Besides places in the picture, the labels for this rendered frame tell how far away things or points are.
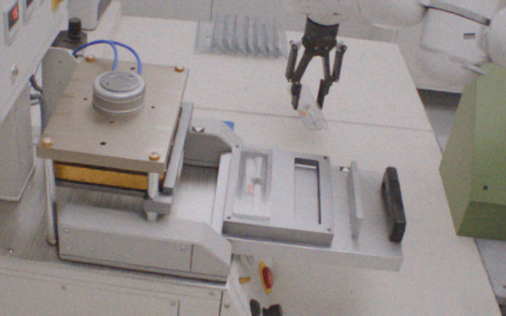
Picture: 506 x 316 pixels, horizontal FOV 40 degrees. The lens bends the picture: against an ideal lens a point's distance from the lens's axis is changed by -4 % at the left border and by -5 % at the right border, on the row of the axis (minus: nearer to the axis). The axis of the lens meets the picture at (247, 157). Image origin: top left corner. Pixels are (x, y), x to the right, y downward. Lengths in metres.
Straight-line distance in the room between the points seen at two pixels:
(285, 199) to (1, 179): 0.45
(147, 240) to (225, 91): 0.89
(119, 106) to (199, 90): 0.81
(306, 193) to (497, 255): 0.53
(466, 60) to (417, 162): 0.64
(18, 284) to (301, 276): 0.52
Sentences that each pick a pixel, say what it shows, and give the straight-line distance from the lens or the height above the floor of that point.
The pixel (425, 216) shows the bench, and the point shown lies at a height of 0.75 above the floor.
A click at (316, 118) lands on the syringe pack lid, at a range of 1.69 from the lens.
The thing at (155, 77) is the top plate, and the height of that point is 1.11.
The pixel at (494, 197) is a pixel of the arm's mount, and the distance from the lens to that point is 1.51.
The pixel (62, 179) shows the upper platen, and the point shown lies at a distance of 1.07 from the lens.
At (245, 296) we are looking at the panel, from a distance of 1.13.
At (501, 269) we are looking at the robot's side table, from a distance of 1.51.
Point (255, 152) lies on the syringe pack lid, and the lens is 1.19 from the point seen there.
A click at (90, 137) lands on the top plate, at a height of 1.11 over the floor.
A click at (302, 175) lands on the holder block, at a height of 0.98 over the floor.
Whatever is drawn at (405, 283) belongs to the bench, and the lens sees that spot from 1.40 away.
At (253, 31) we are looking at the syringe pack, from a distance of 2.11.
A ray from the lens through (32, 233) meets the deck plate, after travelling 1.13.
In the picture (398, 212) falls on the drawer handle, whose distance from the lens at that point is 1.12.
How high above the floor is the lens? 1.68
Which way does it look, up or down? 35 degrees down
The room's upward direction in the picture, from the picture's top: 8 degrees clockwise
